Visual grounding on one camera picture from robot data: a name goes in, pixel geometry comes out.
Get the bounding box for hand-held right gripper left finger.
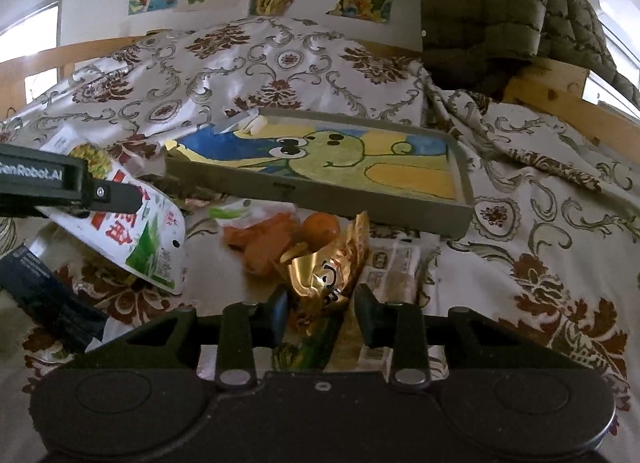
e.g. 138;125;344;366
85;290;290;390

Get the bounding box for green white snack packet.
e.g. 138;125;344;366
209;198;261;224

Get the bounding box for dark blue snack packet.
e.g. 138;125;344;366
0;243;108;354

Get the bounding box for bright window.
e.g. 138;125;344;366
582;0;640;119
0;0;63;104

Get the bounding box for orange snack packet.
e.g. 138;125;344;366
221;213;301;276

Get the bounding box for gold snack packet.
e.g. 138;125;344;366
280;212;371;314

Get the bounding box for floral satin blanket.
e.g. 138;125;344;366
0;16;640;463

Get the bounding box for clear wrapped biscuit packet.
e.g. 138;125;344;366
357;235;441;374

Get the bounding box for white snack bag red green print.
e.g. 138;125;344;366
37;140;187;296

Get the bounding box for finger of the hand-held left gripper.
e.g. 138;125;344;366
82;180;147;216

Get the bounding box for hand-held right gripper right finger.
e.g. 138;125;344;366
352;284;556;390

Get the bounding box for tangerine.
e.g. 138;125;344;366
301;212;341;251

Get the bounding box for grey tray with cartoon print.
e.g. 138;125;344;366
164;110;476;239

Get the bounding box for olive puffer jacket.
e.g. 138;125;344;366
417;0;640;109

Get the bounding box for wooden bed headboard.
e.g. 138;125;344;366
0;36;640;144

